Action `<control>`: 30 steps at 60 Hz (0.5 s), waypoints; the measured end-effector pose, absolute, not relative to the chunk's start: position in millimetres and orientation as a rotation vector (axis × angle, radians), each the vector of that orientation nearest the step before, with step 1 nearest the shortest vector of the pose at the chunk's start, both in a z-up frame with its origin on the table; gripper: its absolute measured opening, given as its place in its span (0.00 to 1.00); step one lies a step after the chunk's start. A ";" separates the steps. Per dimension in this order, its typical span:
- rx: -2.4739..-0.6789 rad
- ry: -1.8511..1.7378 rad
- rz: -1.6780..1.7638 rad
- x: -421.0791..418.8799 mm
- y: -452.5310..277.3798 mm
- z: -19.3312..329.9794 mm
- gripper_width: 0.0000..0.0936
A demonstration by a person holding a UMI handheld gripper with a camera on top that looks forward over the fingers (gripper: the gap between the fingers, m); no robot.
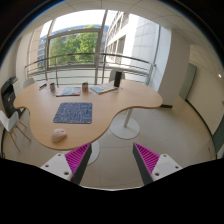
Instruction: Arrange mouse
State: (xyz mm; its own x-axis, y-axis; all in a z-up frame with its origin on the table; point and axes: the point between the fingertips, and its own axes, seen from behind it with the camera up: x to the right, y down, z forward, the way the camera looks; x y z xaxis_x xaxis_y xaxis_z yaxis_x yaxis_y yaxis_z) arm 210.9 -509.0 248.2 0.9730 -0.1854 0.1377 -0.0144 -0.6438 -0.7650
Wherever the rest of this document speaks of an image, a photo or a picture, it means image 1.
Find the light blue book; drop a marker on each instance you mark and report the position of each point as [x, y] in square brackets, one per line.
[103, 88]

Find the green door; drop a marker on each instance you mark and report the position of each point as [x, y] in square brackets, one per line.
[188, 81]

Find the metal balcony railing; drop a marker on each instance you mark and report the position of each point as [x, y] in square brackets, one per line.
[93, 68]

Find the white chair behind table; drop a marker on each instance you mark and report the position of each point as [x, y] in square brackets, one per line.
[28, 82]

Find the blue patterned mouse pad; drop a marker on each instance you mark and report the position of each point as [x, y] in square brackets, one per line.
[74, 113]

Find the white computer mouse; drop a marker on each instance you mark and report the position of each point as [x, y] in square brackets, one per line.
[58, 135]

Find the wooden curved table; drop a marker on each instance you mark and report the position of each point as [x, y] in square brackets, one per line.
[43, 105]

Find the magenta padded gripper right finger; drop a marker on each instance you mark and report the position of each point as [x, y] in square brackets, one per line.
[153, 166]

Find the dark patterned mug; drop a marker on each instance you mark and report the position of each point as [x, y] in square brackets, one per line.
[52, 87]

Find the colourful magazine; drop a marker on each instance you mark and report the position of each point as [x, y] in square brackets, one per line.
[68, 91]

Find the black speaker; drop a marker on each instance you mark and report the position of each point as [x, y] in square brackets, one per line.
[117, 78]

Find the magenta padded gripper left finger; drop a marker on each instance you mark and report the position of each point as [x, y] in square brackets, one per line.
[70, 166]

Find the small dark can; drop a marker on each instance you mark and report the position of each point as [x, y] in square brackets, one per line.
[85, 87]

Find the white chair with wooden legs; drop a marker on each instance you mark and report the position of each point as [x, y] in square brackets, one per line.
[12, 123]

